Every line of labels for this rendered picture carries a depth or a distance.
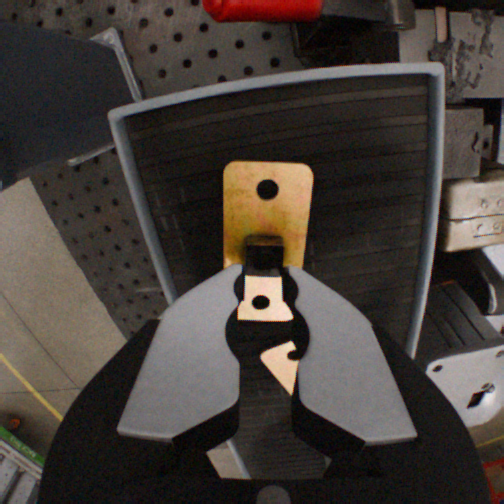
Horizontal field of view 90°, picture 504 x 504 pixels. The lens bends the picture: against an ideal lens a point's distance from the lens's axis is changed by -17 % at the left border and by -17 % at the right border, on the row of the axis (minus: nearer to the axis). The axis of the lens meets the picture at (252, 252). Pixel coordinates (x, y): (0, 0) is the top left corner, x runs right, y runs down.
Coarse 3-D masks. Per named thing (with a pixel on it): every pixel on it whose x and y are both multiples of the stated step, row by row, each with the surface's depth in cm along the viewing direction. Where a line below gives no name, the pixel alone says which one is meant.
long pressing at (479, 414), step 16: (496, 112) 25; (496, 128) 26; (496, 144) 26; (496, 160) 27; (496, 256) 32; (496, 320) 37; (496, 384) 45; (464, 400) 46; (480, 400) 47; (496, 400) 47; (464, 416) 49; (480, 416) 50
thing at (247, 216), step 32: (224, 192) 13; (256, 192) 13; (288, 192) 13; (224, 224) 14; (256, 224) 14; (288, 224) 14; (224, 256) 14; (256, 256) 14; (288, 256) 14; (256, 288) 15
